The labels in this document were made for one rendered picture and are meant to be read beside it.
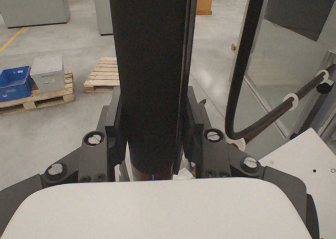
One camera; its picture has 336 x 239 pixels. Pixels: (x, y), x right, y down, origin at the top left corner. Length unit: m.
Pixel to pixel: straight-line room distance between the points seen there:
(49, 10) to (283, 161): 7.21
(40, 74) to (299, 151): 2.96
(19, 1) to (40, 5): 0.56
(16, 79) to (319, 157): 3.80
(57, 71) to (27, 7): 4.64
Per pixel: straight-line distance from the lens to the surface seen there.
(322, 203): 0.59
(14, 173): 2.53
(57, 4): 7.30
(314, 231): 0.38
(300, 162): 0.63
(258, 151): 1.49
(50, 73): 3.09
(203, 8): 8.41
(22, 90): 3.28
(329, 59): 0.66
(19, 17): 7.67
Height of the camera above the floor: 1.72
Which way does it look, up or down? 39 degrees down
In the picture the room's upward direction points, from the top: 2 degrees clockwise
